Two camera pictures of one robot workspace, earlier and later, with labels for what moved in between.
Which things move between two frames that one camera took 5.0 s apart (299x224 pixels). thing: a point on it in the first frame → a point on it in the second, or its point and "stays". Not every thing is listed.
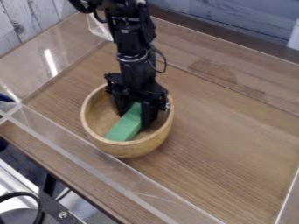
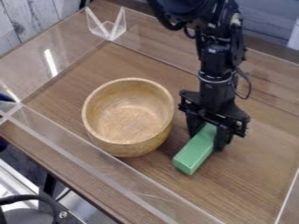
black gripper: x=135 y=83 → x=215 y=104
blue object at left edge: x=4 y=97 stays
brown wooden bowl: x=99 y=116 stays
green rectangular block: x=127 y=124 → x=196 y=150
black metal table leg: x=49 y=185 stays
